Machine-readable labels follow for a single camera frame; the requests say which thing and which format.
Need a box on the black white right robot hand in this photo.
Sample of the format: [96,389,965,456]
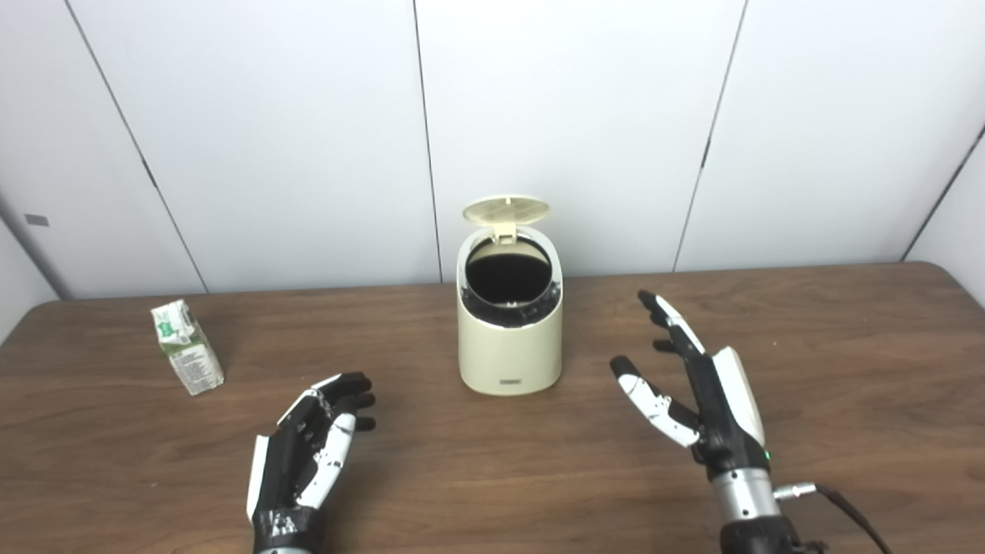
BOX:
[610,290,773,479]

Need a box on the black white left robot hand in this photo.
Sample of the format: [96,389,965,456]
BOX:
[246,372,377,550]

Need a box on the white green milk carton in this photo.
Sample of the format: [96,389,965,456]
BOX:
[150,299,225,396]

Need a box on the cream-colored round bin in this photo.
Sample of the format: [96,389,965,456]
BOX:
[456,195,563,396]

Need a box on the cream round bin lid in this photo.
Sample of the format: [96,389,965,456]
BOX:
[462,195,551,245]

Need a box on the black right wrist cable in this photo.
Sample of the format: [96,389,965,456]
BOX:
[773,482,893,554]

